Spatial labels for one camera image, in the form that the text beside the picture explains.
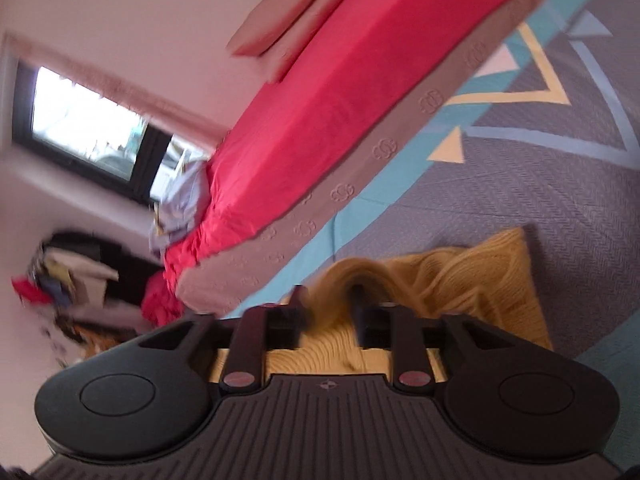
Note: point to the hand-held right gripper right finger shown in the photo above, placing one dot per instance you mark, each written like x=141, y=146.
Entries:
x=359, y=312

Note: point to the pale pink pillow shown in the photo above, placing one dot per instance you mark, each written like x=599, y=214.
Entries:
x=320, y=40

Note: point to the hanging dark and white clothes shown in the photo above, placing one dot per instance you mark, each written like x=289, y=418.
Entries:
x=90, y=265

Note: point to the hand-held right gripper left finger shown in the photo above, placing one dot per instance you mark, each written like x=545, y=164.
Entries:
x=300, y=312

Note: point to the dark framed window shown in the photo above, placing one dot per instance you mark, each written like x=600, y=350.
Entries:
x=85, y=125

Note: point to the blue geometric patterned bedsheet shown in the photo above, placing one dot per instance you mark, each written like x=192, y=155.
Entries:
x=550, y=185

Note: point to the pink clothes pile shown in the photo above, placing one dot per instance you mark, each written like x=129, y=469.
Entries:
x=160, y=305

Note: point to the mattress with pink sheet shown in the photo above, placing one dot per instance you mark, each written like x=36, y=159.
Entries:
x=350, y=85

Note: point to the light blue cloth pile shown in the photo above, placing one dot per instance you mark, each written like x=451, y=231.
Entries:
x=180, y=205

